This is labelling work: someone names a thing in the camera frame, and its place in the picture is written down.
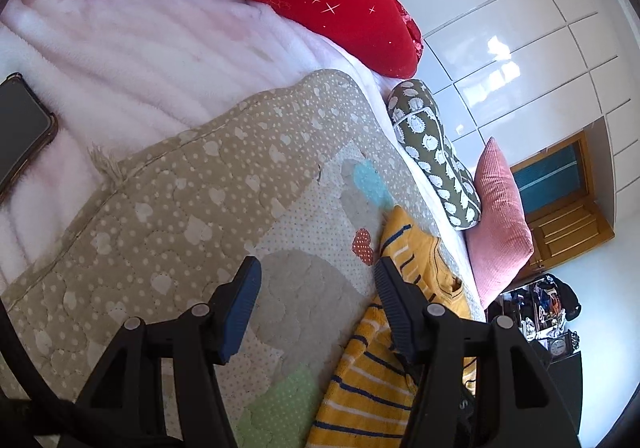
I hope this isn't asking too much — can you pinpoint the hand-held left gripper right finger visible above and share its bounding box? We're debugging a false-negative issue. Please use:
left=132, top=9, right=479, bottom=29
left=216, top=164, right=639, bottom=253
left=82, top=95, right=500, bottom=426
left=374, top=256, right=581, bottom=448

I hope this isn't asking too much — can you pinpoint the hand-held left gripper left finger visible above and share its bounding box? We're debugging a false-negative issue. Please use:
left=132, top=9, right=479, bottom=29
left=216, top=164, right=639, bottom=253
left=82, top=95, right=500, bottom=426
left=75, top=256, right=263, bottom=448

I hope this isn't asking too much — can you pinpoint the yellow striped knit top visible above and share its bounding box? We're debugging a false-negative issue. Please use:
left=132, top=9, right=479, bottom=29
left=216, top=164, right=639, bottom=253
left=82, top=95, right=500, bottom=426
left=305, top=205, right=481, bottom=448

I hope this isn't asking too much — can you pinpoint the heart print quilt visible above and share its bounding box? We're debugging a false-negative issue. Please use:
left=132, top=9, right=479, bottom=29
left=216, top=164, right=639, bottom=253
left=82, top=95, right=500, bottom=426
left=0, top=69, right=486, bottom=448

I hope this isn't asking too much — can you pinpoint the pink ribbed pillow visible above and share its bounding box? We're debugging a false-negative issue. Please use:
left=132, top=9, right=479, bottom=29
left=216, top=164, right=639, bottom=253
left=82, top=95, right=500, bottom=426
left=465, top=137, right=535, bottom=311

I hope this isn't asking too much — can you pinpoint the cluttered shelf rack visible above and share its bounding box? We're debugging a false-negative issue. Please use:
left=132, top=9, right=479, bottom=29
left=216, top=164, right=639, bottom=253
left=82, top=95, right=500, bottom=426
left=487, top=273, right=581, bottom=354

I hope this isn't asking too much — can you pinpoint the olive hedgehog print bolster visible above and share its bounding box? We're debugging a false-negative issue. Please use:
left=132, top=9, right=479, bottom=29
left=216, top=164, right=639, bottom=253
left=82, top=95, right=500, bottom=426
left=386, top=79, right=482, bottom=231

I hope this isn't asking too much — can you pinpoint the small table clock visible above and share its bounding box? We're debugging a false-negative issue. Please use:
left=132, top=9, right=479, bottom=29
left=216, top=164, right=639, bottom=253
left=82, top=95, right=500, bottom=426
left=547, top=333, right=572, bottom=362

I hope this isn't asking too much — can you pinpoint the wooden door with blue panel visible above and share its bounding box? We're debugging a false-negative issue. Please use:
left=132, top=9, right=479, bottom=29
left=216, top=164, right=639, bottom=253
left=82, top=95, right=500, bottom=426
left=510, top=130, right=615, bottom=274

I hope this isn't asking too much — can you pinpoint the desk shelf unit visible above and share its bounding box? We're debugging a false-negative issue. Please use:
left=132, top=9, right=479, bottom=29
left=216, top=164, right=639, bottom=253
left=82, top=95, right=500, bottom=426
left=530, top=350, right=585, bottom=441

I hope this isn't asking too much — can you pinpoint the pink fleece blanket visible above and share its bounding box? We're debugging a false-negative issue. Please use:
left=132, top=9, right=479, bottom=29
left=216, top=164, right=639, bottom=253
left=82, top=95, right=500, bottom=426
left=0, top=0, right=471, bottom=289

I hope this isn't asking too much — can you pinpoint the smartphone in brown case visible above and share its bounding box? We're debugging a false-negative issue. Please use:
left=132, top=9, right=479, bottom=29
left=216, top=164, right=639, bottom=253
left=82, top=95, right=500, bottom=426
left=0, top=72, right=59, bottom=194

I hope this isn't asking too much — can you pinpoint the white glossy wardrobe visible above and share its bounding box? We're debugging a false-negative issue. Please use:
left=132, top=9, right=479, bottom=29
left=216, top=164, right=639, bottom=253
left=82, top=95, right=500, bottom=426
left=345, top=0, right=637, bottom=199

